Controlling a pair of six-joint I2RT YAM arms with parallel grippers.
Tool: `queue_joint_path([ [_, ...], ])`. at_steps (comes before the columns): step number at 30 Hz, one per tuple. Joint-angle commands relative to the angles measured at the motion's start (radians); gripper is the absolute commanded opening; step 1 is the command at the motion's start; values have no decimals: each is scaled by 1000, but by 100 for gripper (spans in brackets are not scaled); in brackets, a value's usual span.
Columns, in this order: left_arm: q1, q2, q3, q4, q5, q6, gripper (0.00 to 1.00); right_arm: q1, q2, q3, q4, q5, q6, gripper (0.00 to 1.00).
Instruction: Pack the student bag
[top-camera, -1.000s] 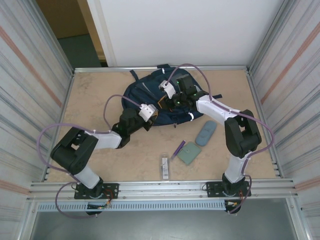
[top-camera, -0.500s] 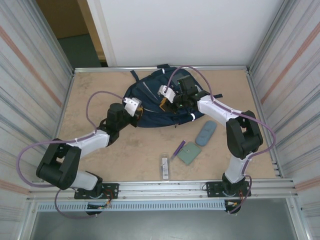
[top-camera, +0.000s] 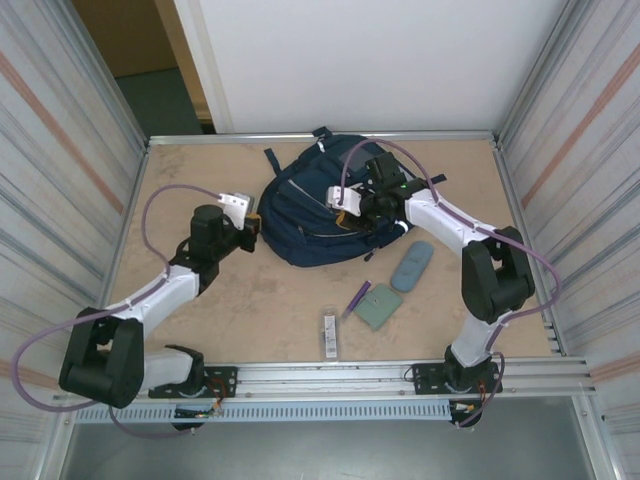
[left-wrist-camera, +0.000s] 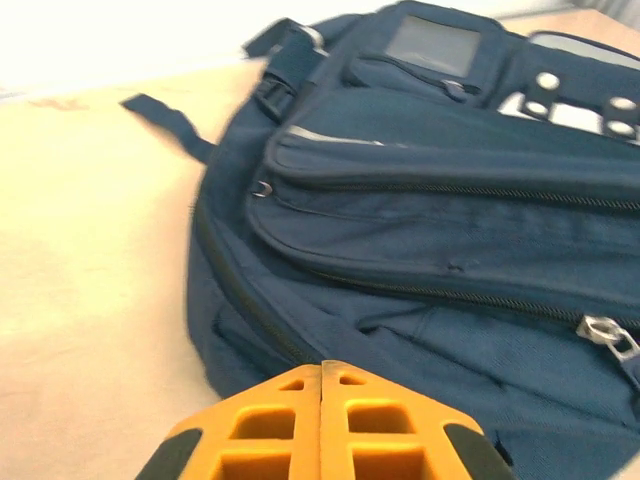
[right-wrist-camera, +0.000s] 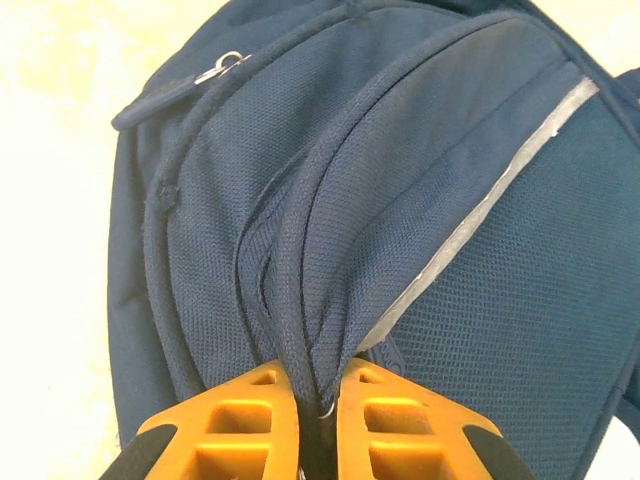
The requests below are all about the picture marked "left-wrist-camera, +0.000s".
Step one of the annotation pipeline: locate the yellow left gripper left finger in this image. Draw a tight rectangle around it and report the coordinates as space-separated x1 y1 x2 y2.
134 360 324 480

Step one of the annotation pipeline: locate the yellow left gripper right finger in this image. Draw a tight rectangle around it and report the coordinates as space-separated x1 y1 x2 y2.
319 359 516 480

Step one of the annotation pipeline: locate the navy blue backpack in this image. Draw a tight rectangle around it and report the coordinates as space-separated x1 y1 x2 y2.
119 0 640 480

